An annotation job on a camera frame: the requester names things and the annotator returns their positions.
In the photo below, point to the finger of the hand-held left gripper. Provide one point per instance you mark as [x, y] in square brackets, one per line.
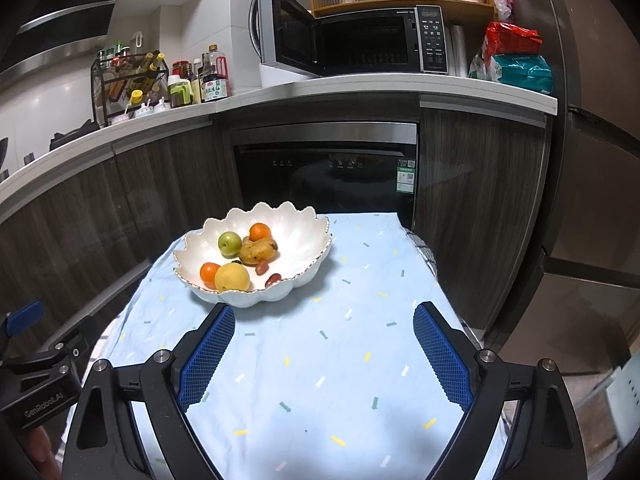
[25, 316]
[60, 347]

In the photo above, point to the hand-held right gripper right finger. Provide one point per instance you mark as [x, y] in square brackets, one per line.
[442, 357]

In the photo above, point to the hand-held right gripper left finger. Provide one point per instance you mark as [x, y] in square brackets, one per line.
[205, 360]

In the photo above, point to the tangerine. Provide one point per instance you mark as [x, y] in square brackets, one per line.
[260, 232]
[209, 273]

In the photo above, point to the yellow orange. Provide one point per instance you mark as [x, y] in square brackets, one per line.
[233, 277]

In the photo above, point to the red grape tomato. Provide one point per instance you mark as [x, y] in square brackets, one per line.
[262, 267]
[273, 279]

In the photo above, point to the yellow mango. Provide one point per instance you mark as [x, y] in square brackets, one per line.
[255, 252]

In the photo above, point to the green apple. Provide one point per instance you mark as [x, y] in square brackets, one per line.
[229, 243]

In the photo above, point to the white scalloped bowl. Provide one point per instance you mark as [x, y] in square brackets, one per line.
[300, 240]

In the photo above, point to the person's left hand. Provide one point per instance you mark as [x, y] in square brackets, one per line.
[40, 450]

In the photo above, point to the checkered cloth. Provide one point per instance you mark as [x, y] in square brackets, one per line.
[422, 255]

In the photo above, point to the light blue patterned tablecloth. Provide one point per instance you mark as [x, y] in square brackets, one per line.
[325, 360]

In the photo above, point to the white plastic stool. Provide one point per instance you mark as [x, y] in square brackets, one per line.
[615, 405]

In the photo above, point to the dark wood kitchen cabinet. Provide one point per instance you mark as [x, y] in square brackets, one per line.
[165, 180]

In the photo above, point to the black stove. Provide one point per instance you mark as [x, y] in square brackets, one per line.
[72, 136]

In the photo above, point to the black built-in dishwasher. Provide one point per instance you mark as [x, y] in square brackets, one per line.
[325, 175]

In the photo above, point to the white condiment jar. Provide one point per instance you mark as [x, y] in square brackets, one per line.
[121, 119]
[161, 106]
[144, 110]

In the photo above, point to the yellow-cap bottle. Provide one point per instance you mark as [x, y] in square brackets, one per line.
[135, 97]

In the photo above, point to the dark refrigerator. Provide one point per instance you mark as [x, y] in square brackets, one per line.
[595, 160]

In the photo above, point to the green-lid oil jug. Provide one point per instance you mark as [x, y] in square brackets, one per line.
[179, 94]

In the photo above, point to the slim labelled sauce bottle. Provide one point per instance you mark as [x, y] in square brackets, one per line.
[197, 85]

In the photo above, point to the large soy sauce bottle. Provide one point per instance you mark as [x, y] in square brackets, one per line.
[215, 85]

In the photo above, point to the white kitchen countertop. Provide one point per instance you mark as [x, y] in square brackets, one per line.
[350, 92]

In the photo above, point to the red-lid jar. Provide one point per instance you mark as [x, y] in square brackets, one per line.
[181, 69]

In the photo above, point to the white plastic bag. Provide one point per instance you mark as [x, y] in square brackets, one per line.
[480, 67]

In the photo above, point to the teal bag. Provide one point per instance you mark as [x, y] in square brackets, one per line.
[525, 74]

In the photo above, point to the black range hood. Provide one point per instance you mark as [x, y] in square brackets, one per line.
[60, 20]

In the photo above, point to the plastic wrap roll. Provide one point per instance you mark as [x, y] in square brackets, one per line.
[456, 50]

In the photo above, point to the black microwave oven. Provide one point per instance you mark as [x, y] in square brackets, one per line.
[370, 45]

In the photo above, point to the red bag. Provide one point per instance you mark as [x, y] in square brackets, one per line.
[512, 40]

